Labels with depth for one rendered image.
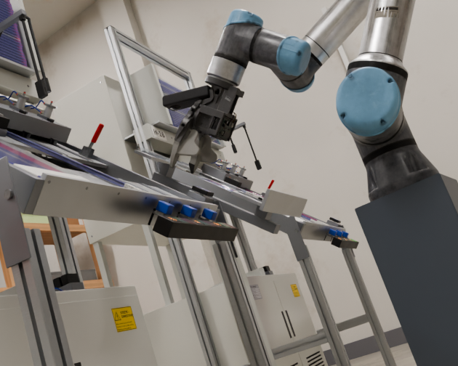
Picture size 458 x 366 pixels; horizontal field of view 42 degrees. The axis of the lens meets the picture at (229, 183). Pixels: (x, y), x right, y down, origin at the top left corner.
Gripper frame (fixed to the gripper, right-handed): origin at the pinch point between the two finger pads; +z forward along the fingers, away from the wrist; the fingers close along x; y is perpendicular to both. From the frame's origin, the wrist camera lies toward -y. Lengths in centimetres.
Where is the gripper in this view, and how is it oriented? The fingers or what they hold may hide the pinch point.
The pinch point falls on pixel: (180, 165)
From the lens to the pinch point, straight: 129.6
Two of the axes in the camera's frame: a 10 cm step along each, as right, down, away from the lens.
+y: 8.4, 3.5, -4.2
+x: 4.1, 1.1, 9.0
